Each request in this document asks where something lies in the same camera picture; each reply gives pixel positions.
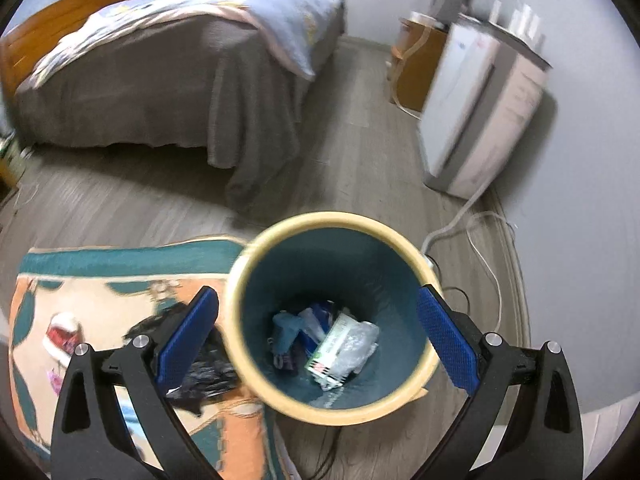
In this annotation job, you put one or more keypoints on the bed with grey blanket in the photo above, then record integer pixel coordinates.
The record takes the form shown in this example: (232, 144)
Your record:
(201, 82)

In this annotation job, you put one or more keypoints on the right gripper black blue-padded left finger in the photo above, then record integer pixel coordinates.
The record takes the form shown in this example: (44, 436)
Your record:
(90, 438)

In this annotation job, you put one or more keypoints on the clear plastic bag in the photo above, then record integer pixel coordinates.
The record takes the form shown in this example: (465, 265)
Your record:
(357, 347)

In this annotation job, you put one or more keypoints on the blue surgical face mask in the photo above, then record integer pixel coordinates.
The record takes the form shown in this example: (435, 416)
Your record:
(286, 327)

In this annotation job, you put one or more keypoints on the yellow teal trash bin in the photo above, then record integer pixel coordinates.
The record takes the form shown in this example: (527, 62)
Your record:
(318, 266)

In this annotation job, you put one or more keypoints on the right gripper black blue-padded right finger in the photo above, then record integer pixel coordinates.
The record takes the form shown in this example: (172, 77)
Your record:
(521, 418)

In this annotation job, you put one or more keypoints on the teal orange patterned rug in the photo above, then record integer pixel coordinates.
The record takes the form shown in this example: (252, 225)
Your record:
(108, 290)

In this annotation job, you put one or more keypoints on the wooden headboard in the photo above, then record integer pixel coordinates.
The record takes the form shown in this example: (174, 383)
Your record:
(26, 44)

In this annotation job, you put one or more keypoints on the red white wrapper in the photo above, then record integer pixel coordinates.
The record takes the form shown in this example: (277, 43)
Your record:
(62, 336)

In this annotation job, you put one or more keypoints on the wooden cabinet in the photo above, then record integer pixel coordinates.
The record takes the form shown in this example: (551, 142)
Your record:
(414, 58)

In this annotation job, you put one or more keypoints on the light blue cartoon duvet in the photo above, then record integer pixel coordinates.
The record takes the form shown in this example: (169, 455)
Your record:
(291, 28)

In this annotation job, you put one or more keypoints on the green white box in bin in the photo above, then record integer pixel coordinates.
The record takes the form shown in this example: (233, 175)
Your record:
(324, 362)

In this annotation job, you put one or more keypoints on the white air purifier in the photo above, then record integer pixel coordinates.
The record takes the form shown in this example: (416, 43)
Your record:
(487, 86)

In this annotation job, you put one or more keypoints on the black plastic bag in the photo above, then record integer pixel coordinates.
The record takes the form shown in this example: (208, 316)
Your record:
(210, 375)

